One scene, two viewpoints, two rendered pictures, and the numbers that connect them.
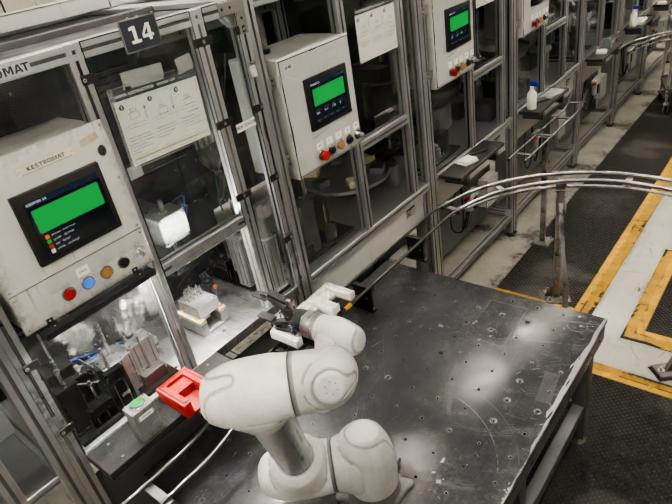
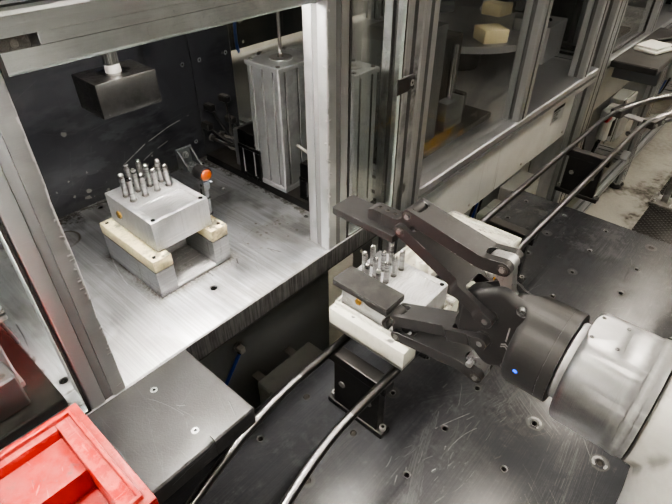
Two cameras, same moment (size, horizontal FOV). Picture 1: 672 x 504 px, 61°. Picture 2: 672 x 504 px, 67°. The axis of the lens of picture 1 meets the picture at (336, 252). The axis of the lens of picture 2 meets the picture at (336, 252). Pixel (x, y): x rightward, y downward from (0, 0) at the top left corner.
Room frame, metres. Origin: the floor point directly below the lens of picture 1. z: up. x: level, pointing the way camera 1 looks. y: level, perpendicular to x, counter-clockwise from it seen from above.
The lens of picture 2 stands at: (1.20, 0.32, 1.43)
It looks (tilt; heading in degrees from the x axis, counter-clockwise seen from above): 38 degrees down; 358
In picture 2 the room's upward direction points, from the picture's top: straight up
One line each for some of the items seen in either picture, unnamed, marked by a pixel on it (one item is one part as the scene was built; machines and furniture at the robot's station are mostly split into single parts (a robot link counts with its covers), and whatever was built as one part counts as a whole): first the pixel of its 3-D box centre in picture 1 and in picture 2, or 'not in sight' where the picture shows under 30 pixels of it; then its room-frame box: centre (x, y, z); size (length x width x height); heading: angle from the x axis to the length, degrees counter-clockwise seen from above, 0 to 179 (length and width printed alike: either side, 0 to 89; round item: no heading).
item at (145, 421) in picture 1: (142, 416); not in sight; (1.33, 0.69, 0.97); 0.08 x 0.08 x 0.12; 46
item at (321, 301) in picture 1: (315, 318); (430, 288); (1.85, 0.13, 0.84); 0.36 x 0.14 x 0.10; 136
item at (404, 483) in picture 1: (377, 481); not in sight; (1.14, 0.00, 0.71); 0.22 x 0.18 x 0.06; 136
